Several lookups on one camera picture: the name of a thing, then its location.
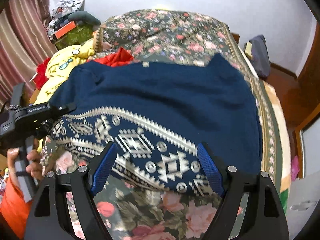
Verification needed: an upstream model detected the navy patterned knit sweater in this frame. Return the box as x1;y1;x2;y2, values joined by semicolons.
49;54;263;196

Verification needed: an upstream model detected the orange sleeve forearm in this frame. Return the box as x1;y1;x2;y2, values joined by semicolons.
1;178;31;239

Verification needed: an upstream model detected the person's left hand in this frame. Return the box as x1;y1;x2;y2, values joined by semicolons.
7;139;43;189

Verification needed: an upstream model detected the floral bedspread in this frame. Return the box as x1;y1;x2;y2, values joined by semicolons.
42;9;290;239

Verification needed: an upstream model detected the yellow cartoon garment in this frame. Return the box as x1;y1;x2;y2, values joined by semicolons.
34;39;94;104

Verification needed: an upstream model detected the striped pink curtain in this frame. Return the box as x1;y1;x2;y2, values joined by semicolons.
1;0;56;103

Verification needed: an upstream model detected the pink croc shoe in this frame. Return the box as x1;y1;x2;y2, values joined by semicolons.
291;155;299;181

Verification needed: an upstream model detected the white storage box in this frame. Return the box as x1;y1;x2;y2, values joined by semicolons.
286;172;319;238

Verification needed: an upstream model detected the orange box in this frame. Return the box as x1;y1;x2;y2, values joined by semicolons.
54;21;76;39

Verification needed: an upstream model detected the red garment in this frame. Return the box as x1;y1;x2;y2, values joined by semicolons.
31;47;133;90

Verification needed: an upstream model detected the grey pillow on pile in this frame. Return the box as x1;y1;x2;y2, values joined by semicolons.
68;11;101;26

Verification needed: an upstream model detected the dark blue bag on floor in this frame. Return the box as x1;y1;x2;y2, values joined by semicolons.
244;35;271;79

